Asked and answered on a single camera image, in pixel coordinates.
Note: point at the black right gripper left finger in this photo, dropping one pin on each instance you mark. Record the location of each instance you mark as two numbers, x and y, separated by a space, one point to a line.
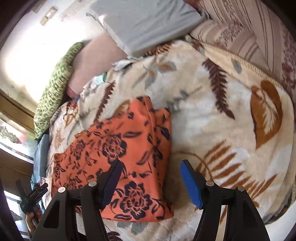
59 220

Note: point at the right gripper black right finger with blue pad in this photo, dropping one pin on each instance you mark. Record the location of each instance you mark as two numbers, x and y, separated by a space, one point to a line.
243 221

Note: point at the orange black floral garment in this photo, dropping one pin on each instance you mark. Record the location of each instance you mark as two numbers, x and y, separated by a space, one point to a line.
138 137

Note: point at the light printed small clothes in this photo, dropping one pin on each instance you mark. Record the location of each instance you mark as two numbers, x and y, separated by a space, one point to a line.
92 85

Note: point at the person's left hand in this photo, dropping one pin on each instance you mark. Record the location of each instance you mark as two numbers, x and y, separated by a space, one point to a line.
29 221

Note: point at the blue folded cloth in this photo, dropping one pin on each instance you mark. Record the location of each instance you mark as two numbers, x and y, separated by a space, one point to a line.
40 160

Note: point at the wooden glass door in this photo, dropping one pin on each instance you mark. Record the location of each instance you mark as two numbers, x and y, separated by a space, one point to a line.
18 145

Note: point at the cream leaf print blanket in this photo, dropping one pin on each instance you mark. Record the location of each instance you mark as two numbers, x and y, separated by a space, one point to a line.
232 121

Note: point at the green patterned pillow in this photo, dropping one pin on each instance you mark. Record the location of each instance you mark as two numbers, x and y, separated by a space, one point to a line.
54 91

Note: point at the pink checked pillow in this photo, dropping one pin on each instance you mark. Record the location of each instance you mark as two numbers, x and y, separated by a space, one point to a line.
95 58

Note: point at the striped floral bedsheet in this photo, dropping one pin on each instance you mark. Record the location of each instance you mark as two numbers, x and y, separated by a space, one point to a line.
274 40

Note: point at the grey folded sheet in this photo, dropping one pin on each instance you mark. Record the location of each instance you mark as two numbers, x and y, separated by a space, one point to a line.
138 26

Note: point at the wall switch plate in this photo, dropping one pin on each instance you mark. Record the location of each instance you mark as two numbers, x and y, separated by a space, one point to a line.
49 14

